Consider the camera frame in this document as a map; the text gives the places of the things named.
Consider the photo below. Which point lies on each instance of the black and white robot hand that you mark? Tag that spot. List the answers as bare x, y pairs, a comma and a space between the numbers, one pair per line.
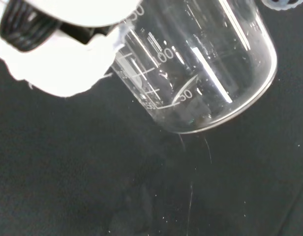
55, 61

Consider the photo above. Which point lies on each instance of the black bench cloth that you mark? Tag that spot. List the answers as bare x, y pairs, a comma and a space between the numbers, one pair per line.
68, 172

